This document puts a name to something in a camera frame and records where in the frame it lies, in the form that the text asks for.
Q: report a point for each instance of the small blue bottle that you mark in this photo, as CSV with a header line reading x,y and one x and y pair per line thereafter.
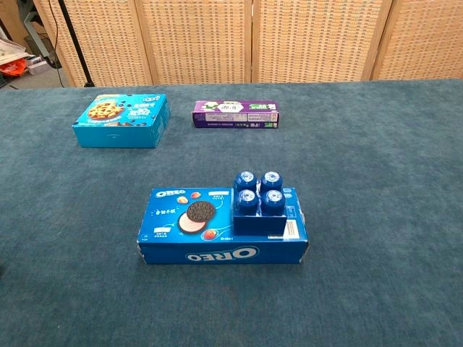
x,y
273,202
272,178
247,202
246,177

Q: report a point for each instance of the purple snack box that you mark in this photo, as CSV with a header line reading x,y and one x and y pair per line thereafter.
x,y
235,117

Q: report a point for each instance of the blue cardboard bottle carrier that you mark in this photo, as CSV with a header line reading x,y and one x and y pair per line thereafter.
x,y
258,226

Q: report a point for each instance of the blue Oreo cookie box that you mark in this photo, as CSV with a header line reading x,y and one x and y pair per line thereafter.
x,y
217,253

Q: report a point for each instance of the light blue cookie box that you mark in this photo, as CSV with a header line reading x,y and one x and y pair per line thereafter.
x,y
119,135

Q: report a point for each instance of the teal carpet table cover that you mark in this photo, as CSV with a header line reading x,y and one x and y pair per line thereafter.
x,y
361,180

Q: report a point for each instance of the wicker folding screen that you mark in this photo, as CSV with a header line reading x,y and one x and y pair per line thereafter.
x,y
195,39

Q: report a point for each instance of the black tripod stand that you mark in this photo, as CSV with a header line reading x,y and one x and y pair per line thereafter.
x,y
74,39

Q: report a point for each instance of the small white box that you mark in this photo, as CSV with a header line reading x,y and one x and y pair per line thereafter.
x,y
38,67

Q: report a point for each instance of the orange plastic bag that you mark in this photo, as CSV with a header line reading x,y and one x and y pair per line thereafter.
x,y
14,68

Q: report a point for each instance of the stack of white papers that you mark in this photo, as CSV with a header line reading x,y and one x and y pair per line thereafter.
x,y
9,48

